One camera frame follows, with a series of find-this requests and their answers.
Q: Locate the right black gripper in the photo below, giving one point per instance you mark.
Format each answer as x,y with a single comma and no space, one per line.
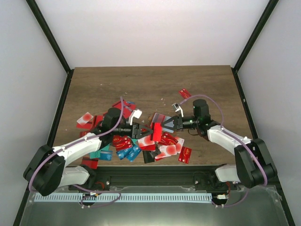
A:
177,126

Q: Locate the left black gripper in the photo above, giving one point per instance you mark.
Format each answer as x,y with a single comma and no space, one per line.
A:
136,132

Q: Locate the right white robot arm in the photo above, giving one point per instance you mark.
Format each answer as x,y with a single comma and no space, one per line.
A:
253,163

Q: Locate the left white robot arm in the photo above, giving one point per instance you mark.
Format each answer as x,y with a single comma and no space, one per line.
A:
49,168

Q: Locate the blue VIP card lower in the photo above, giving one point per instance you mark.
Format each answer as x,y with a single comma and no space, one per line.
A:
129,153

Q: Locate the red gold VIP card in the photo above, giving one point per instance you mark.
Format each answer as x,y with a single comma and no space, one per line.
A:
121,143

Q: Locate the lone red card far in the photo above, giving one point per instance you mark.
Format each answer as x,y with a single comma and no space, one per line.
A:
184,93

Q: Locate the white red circle card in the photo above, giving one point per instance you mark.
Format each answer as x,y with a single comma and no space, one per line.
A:
170,150

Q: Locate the red VIP card right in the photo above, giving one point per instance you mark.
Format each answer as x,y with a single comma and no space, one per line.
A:
184,155

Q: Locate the white red card left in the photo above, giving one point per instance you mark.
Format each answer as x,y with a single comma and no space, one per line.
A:
84,122

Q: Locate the light blue slotted strip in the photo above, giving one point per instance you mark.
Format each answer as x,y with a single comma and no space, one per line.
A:
126,197

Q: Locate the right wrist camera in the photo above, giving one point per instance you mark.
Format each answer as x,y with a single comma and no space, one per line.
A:
178,109

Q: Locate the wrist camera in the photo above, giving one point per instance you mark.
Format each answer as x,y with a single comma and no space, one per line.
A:
178,109
135,114

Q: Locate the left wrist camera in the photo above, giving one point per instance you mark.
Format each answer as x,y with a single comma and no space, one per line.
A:
135,114

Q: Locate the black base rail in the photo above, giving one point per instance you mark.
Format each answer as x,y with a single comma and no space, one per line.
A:
198,177

